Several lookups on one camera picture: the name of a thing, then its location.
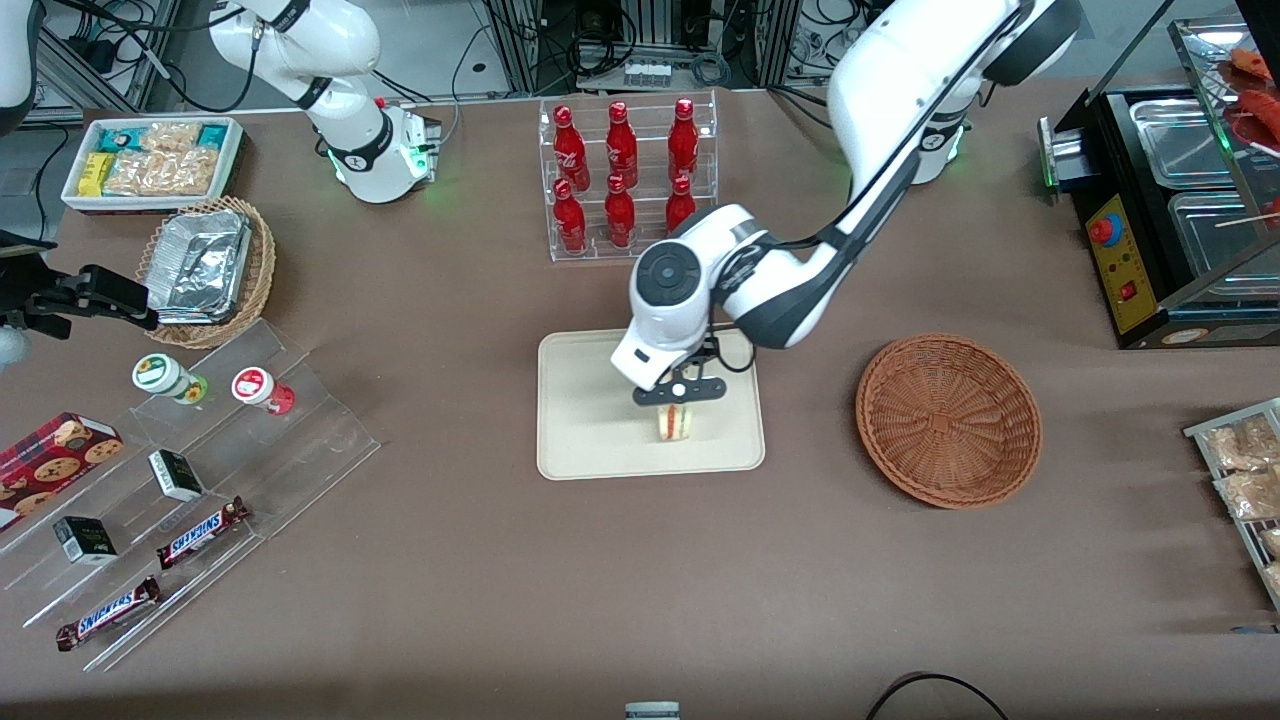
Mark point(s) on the teal snack packet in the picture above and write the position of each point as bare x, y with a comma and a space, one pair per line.
212, 135
118, 140

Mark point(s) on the white snack bin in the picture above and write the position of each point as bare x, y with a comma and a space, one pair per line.
75, 200

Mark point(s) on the small black box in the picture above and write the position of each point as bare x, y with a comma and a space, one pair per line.
85, 540
176, 475

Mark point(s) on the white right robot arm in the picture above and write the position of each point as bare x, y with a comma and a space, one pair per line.
370, 150

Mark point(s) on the small clear cracker bag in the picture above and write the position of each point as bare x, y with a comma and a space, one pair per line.
170, 136

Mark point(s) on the clear acrylic bottle rack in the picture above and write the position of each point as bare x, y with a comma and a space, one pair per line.
648, 190

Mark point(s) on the aluminium foil container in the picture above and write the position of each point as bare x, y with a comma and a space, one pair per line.
200, 265

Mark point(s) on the white power strip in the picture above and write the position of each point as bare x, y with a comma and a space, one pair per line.
647, 73

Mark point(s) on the clear pastry bag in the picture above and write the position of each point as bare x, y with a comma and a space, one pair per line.
1270, 542
1273, 578
1240, 445
1250, 495

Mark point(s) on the black food warmer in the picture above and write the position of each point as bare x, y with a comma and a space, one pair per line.
1110, 150

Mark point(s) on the green lid cup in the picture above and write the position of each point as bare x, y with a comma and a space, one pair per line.
160, 375

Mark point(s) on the triangular sandwich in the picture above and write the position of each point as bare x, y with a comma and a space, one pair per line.
675, 422

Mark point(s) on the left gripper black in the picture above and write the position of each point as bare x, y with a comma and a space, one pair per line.
705, 351

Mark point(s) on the brown wicker basket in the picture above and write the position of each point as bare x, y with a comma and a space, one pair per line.
950, 420

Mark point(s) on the right wrist black bracket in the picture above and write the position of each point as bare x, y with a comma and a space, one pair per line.
25, 246

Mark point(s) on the snickers bar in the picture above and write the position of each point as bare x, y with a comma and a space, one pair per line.
200, 532
108, 613

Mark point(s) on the red cola bottle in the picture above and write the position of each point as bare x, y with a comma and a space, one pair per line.
622, 145
572, 150
683, 140
620, 215
571, 222
681, 208

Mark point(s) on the red lid cup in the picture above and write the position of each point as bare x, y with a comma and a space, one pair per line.
255, 386

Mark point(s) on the large clear cracker bag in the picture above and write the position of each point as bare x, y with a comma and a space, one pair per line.
165, 172

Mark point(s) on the aluminium frame post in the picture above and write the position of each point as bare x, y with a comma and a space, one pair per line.
515, 50
778, 45

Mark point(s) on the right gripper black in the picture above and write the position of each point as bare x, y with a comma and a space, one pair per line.
52, 298

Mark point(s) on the red tartan cookie box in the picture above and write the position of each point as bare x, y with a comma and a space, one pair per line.
50, 462

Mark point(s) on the beige plastic tray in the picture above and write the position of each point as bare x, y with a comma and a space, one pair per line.
580, 420

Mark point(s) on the yellow snack packet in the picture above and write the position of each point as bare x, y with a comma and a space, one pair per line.
95, 175

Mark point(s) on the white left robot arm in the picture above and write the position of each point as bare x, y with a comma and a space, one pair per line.
900, 80

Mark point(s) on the clear acrylic stepped display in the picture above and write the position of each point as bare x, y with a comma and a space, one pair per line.
320, 440

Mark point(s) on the light wicker basket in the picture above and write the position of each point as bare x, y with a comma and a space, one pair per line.
258, 280

